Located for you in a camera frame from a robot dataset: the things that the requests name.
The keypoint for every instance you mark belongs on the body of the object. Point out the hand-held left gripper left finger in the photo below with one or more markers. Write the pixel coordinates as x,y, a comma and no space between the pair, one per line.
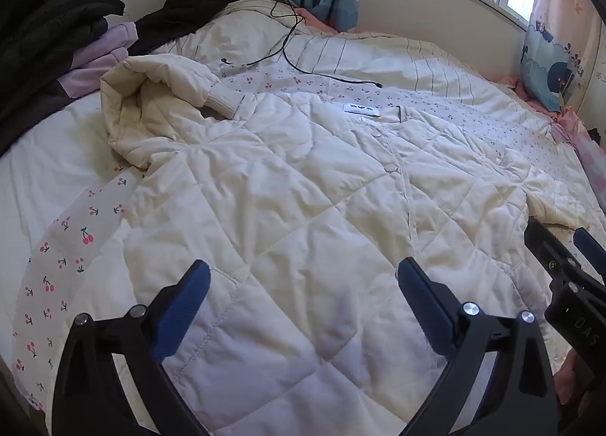
182,310

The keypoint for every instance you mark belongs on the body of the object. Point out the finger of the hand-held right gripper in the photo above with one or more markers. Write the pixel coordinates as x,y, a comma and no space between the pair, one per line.
592,251
544,249

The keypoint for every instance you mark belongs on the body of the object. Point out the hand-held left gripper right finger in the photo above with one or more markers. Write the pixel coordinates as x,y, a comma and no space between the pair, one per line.
423,308

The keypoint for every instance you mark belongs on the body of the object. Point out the cream quilted jacket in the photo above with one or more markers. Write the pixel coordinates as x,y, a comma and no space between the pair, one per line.
293,208

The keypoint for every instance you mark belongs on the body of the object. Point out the person's right hand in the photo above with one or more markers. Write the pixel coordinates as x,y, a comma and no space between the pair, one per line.
568,384

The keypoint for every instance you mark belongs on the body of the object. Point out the pink bed sheet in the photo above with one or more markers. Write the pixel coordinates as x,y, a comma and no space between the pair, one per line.
592,152

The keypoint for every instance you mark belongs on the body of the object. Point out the cherry print bed blanket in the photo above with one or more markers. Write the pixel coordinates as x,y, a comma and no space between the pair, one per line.
71,246

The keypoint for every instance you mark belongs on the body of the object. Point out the pink whale print curtain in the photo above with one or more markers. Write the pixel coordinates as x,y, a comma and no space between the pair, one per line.
549,66

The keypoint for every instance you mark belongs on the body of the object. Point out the purple garment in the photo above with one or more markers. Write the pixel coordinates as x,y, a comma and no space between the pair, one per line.
104,52

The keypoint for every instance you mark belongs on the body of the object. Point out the black coat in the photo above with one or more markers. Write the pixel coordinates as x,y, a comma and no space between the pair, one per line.
199,5

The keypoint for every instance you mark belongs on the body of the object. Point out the black fleece clothing pile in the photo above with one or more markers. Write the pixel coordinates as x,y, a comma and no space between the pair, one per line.
47,24

